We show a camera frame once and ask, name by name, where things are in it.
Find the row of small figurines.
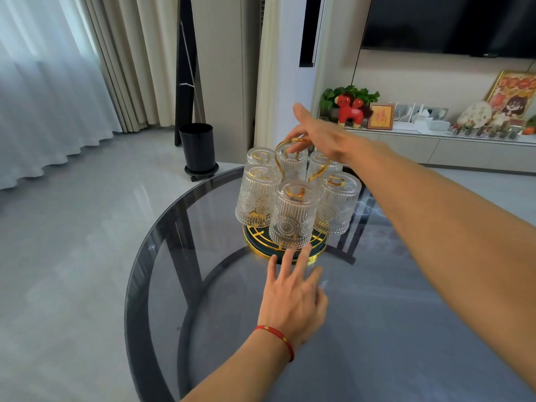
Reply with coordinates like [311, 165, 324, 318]
[450, 123, 522, 142]

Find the gold cup rack green base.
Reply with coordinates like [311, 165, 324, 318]
[242, 138, 331, 264]

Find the person's left forearm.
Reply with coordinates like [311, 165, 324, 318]
[180, 331, 295, 402]

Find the white router with antennas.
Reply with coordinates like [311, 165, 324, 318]
[393, 103, 424, 131]

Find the white tissue box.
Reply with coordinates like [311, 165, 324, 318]
[415, 111, 451, 134]

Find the white television cabinet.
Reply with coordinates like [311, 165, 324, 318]
[343, 128, 536, 174]

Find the black round bin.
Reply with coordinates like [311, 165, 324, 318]
[179, 123, 215, 174]

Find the person's left hand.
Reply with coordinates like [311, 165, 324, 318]
[256, 243, 329, 351]

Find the round decorative plate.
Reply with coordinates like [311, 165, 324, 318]
[456, 100, 493, 129]

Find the black wheeled bin base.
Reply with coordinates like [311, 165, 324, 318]
[184, 162, 220, 182]

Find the red horse figurine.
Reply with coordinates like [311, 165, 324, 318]
[336, 94, 365, 129]

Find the sheer white curtain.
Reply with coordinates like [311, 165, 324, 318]
[0, 0, 123, 191]

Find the person's right hand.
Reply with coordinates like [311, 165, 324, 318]
[286, 103, 366, 166]

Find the green potted plant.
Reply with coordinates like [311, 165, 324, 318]
[319, 85, 381, 123]

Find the set of ribbed glass cups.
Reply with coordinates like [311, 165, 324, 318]
[235, 146, 362, 251]

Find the small wooden picture frame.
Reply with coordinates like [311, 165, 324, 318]
[367, 102, 395, 131]

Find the tall black floor stand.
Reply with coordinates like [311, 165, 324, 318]
[174, 0, 207, 147]

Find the white standing air conditioner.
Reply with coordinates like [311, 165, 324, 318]
[255, 0, 332, 150]

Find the beige curtain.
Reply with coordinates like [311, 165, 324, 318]
[81, 0, 179, 134]

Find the black wall television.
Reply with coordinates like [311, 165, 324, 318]
[361, 0, 536, 59]

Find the person's right forearm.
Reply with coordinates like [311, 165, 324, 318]
[348, 140, 536, 392]

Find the red string bracelet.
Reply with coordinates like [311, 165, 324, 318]
[253, 325, 295, 363]

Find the gold framed cartoon picture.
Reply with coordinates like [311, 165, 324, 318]
[485, 70, 536, 123]

